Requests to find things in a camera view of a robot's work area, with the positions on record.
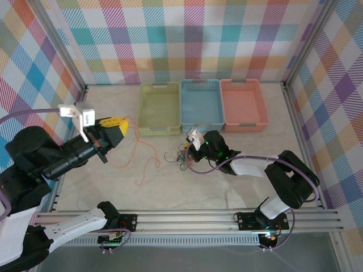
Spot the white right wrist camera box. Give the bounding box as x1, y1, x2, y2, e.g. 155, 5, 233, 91
185, 127, 205, 152

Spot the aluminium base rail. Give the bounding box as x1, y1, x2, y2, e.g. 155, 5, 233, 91
33, 209, 344, 233

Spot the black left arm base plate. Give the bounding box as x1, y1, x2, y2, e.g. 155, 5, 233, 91
117, 214, 139, 232

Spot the pink plastic basket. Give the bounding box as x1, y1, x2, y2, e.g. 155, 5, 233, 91
220, 78, 269, 133

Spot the thin orange cable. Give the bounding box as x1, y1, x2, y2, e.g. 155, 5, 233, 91
108, 116, 162, 186

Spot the grey slotted cable duct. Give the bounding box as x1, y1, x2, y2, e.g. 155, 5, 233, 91
61, 232, 263, 248

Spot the thin red-brown cable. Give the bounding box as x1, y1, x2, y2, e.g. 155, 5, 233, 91
178, 157, 196, 171

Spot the green plastic basket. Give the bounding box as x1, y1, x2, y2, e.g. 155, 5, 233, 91
137, 82, 182, 136

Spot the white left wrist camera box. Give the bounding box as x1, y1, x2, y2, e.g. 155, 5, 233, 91
58, 102, 96, 143

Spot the thin green cable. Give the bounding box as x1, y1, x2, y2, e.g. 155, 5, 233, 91
163, 151, 189, 173

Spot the blue plastic basket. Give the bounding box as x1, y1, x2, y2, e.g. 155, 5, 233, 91
180, 79, 225, 133

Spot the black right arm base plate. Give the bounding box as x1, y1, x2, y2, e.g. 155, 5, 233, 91
234, 211, 290, 231

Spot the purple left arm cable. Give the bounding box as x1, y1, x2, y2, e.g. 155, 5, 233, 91
0, 109, 133, 253

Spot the small controller circuit board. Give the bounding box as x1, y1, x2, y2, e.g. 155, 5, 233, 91
97, 231, 127, 245
259, 231, 281, 244

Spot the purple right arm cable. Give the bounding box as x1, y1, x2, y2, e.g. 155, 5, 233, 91
189, 155, 321, 253

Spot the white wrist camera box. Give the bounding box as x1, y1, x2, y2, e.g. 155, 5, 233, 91
58, 102, 96, 143
185, 127, 205, 152

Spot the aluminium frame post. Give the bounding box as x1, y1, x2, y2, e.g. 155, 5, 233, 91
282, 0, 340, 88
29, 0, 88, 96

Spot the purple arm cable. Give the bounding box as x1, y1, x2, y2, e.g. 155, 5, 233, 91
0, 109, 133, 253
189, 155, 321, 253

